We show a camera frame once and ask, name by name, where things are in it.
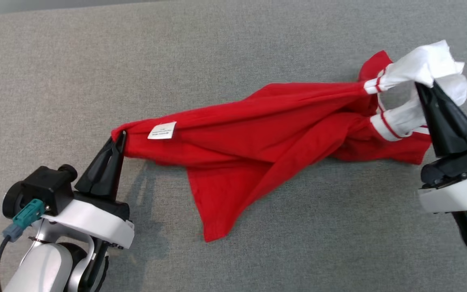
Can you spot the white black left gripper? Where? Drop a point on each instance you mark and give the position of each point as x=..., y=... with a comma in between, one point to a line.
x=95, y=223

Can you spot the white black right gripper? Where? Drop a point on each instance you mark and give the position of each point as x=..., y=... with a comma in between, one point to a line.
x=460, y=186

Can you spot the red white lettered jersey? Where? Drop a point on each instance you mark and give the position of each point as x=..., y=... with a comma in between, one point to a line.
x=237, y=134

